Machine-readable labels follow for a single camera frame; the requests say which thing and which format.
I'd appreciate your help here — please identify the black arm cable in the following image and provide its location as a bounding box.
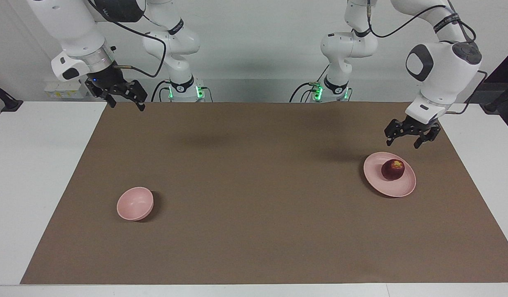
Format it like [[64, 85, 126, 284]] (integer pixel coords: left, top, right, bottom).
[[366, 0, 488, 116], [87, 0, 168, 79]]

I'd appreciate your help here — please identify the pink bowl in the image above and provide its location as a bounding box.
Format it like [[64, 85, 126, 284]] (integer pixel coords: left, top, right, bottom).
[[116, 187, 154, 222]]

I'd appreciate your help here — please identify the brown table mat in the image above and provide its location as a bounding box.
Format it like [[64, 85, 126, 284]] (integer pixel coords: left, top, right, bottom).
[[21, 102, 508, 285]]

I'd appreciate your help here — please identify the black left base cable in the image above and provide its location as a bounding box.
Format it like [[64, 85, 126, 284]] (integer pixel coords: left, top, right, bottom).
[[290, 64, 331, 103]]

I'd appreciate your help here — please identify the pink plate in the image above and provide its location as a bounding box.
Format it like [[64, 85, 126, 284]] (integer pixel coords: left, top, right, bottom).
[[363, 152, 417, 198]]

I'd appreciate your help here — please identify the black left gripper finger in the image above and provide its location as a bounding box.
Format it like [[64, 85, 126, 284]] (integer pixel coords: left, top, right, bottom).
[[414, 126, 441, 149], [384, 119, 407, 147]]

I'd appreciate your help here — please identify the red apple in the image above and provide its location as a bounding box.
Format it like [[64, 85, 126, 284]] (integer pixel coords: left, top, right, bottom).
[[381, 159, 405, 182]]

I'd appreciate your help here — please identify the black right base cable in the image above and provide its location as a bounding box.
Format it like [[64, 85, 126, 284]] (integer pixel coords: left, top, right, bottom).
[[151, 80, 214, 103]]

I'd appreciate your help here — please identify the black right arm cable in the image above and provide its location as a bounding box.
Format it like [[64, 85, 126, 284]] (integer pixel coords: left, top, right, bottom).
[[87, 0, 168, 79]]

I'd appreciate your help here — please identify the black clamp stand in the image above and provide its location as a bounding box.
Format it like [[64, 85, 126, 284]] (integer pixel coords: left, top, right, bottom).
[[0, 78, 24, 113], [484, 82, 508, 114]]

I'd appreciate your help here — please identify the black base cable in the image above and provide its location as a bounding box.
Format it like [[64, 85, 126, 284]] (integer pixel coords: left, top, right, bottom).
[[151, 80, 214, 103], [290, 64, 331, 103]]

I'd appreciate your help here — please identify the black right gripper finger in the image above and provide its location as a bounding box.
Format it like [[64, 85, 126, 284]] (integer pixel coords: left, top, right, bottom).
[[89, 89, 116, 108], [123, 80, 148, 112]]

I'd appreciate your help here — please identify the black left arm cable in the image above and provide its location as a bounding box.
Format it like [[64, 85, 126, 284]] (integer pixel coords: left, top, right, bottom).
[[366, 0, 488, 116]]

